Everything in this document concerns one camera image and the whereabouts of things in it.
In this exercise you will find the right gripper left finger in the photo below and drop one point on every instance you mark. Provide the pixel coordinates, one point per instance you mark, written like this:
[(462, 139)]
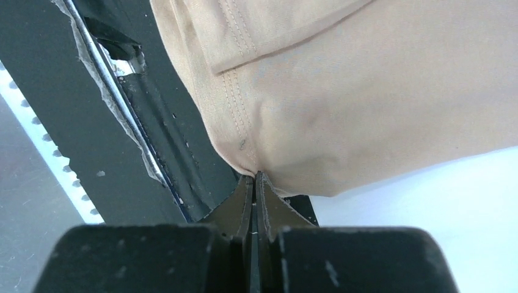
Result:
[(233, 218)]

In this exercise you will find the beige t shirt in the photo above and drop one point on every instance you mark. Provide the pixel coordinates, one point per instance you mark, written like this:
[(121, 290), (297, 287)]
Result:
[(326, 96)]

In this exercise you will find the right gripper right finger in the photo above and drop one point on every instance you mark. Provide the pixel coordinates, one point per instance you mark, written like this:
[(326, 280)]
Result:
[(273, 214)]

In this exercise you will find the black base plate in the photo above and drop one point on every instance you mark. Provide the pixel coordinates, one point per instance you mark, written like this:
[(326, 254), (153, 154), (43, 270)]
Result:
[(97, 76)]

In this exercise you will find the white cable duct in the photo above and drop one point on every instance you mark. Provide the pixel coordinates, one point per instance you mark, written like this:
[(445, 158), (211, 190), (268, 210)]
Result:
[(55, 162)]

